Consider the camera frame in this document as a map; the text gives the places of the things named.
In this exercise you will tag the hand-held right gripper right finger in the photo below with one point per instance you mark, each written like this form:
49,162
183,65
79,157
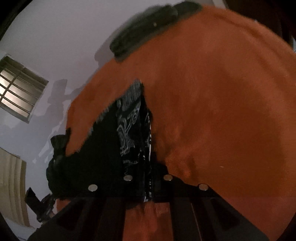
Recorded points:
185,208

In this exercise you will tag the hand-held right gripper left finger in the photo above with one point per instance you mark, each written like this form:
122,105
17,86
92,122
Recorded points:
111,208

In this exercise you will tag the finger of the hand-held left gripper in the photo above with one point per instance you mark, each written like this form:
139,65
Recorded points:
32,197

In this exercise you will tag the black white-patterned garment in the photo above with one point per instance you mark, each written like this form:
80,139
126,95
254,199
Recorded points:
104,143

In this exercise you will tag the beige curtain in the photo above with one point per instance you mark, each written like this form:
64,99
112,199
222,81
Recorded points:
11,185

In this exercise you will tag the black garment white script print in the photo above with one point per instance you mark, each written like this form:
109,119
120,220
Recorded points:
57,162

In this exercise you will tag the orange blanket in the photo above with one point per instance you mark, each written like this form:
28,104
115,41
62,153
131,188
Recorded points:
219,104

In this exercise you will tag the folded dark green garment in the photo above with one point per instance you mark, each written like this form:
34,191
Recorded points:
143,30

